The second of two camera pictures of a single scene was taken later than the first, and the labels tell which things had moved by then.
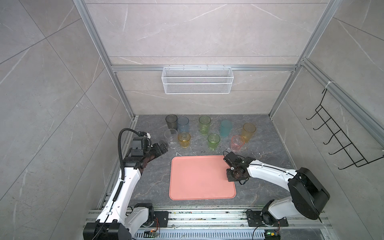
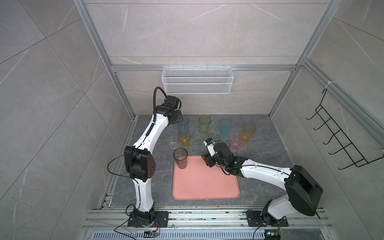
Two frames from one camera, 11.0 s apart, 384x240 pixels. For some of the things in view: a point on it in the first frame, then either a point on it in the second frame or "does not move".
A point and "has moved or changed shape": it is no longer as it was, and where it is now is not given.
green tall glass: (204, 123) does not move
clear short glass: (172, 135) does not move
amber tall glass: (248, 130) does not move
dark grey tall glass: (171, 120) has moved or changed shape
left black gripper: (163, 148) to (179, 115)
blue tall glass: (183, 124) does not move
